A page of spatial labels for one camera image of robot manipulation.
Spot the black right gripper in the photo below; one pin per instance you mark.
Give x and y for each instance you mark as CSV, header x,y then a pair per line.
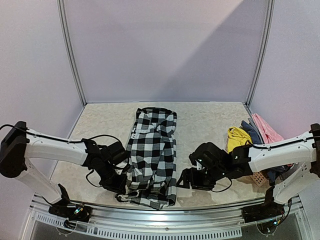
x,y
189,179

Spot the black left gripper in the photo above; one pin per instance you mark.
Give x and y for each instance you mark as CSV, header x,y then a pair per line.
x,y
118,187

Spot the black white checkered shirt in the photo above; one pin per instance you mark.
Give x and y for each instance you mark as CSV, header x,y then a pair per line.
x,y
152,159

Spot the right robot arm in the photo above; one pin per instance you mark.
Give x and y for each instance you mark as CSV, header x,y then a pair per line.
x,y
211,164

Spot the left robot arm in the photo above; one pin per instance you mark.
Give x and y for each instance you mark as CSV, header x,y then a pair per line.
x,y
21,144

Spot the pink laundry basket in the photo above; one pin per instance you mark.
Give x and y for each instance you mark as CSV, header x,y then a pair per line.
x,y
258,178

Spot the yellow garment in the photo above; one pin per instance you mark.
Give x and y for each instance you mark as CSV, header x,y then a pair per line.
x,y
237,137

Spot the navy blue garment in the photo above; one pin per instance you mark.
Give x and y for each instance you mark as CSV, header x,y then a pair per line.
x,y
272,173

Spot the pink garment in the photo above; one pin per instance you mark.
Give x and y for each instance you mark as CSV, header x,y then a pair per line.
x,y
267,133

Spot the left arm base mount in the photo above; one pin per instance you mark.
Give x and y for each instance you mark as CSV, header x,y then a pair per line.
x,y
70,211

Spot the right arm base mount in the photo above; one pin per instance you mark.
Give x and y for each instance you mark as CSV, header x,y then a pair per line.
x,y
268,209

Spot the aluminium front rail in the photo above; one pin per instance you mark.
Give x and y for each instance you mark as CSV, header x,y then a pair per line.
x,y
201,223

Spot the left corner wall post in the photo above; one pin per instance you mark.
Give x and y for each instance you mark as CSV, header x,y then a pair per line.
x,y
70,52

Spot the corner wall post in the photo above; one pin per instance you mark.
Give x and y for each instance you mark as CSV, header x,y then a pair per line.
x,y
262,52
70,52

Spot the right corner wall post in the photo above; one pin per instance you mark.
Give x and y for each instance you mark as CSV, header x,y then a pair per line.
x,y
262,52

